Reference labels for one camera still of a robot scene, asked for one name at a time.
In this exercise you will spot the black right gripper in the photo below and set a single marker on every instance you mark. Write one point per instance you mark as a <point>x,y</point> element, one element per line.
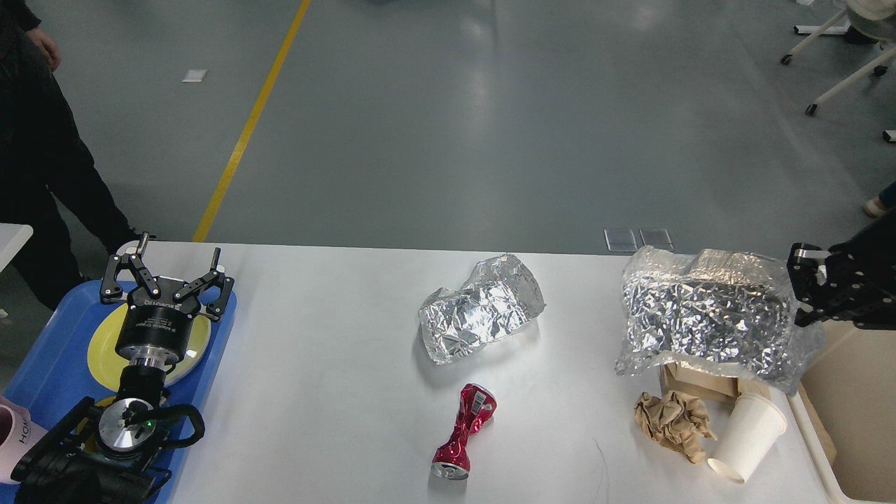
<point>853,280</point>

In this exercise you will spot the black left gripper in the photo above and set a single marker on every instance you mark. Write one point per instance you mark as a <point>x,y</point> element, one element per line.
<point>157,329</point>

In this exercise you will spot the foil sheet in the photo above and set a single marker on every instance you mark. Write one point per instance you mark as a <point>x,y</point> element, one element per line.
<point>726,313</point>
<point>500,296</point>

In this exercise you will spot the yellow plastic plate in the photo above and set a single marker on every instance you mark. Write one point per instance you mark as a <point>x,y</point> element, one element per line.
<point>106,335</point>

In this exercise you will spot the teal HOME mug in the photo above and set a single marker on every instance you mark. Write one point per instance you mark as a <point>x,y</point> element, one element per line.
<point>86,429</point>

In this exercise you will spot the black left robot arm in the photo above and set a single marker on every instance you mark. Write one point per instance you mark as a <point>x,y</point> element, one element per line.
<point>141,433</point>

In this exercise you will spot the person's hand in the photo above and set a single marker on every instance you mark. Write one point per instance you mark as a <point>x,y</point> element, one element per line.
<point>47,45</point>

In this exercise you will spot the person in blue jeans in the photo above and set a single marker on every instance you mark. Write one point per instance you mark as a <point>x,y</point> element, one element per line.
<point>880,205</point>

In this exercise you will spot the pink plate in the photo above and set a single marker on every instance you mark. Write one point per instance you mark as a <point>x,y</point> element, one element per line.
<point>106,367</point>

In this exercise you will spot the beige plastic bin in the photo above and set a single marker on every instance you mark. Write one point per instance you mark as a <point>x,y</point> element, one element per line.
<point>845,411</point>

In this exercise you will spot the person in black clothes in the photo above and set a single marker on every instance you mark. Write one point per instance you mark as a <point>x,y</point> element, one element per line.
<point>44,163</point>

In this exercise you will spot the brown paper bag right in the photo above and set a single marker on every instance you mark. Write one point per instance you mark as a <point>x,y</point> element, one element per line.
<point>684,378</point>

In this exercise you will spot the crumpled brown paper ball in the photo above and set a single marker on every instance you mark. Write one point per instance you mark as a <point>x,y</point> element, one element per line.
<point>677,421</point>

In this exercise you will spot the pink HOME mug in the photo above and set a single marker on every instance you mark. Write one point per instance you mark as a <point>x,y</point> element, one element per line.
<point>19,433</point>

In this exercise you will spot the white chair base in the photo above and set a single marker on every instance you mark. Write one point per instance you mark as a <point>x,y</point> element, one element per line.
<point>856,43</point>

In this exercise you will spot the crushed red can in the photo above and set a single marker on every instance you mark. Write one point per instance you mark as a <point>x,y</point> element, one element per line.
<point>476,407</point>

